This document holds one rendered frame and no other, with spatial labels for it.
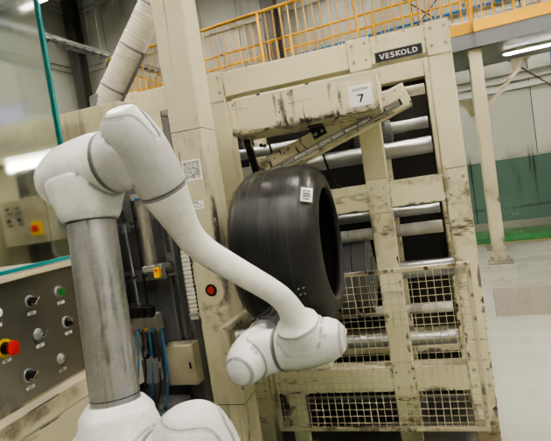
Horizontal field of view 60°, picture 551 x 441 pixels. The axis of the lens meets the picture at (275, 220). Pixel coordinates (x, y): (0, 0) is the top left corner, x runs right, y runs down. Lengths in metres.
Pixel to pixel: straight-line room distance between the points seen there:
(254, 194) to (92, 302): 0.73
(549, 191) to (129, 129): 10.25
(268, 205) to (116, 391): 0.76
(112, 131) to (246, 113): 1.11
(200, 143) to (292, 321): 0.89
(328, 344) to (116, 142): 0.62
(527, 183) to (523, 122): 1.22
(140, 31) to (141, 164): 1.41
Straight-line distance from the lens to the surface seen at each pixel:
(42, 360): 1.62
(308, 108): 1.94
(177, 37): 1.89
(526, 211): 10.87
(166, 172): 0.97
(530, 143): 10.91
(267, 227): 1.50
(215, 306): 1.83
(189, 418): 0.94
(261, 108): 1.99
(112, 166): 0.98
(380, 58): 2.25
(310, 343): 1.11
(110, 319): 1.04
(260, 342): 1.17
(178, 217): 1.00
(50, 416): 1.59
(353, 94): 1.91
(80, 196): 1.03
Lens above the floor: 1.37
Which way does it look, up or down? 3 degrees down
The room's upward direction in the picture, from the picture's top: 9 degrees counter-clockwise
